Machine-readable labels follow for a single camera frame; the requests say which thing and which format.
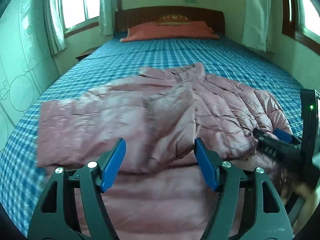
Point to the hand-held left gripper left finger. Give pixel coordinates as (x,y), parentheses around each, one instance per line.
(113,163)

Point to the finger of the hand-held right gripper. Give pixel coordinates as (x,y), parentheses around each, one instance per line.
(272,146)
(283,135)

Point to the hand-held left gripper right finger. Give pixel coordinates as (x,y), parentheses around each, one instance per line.
(206,163)

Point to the pink down jacket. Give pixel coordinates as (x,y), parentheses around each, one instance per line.
(150,110)

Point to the person's right hand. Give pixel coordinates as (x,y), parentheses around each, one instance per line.
(306,205)

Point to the wooden nightstand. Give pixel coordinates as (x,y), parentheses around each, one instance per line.
(86,54)

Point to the pale green curtain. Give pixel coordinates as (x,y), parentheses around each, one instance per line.
(53,20)
(257,17)
(110,7)

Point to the bed with blue plaid sheet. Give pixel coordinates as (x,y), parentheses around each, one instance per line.
(175,52)

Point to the white wardrobe with circle pattern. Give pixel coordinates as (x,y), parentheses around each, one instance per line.
(23,62)

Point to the pink pillow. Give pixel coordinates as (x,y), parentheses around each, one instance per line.
(165,33)

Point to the embroidered brown cushion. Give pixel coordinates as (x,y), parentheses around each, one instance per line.
(173,19)

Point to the dark wooden headboard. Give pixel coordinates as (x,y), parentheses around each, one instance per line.
(140,15)

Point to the wide window with wooden frame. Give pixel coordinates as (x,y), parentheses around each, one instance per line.
(303,10)

